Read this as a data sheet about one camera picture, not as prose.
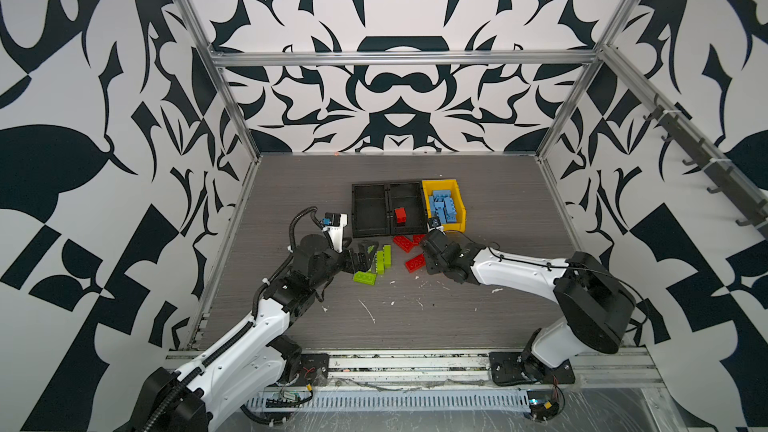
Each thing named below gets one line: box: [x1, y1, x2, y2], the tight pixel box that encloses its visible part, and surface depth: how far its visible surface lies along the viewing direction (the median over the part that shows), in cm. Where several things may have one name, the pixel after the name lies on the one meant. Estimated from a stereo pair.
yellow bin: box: [421, 178, 467, 233], surface depth 101 cm
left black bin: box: [352, 182, 390, 238], surface depth 101 cm
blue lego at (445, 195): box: [440, 189, 455, 211], surface depth 104 cm
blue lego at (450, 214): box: [443, 206, 457, 224], surface depth 101 cm
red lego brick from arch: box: [405, 254, 426, 273], surface depth 93 cm
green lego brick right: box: [375, 244, 392, 275], surface depth 91 cm
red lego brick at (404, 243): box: [393, 235, 414, 253], surface depth 97 cm
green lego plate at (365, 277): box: [353, 271, 377, 286], surface depth 91 cm
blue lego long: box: [430, 196, 448, 224], surface depth 101 cm
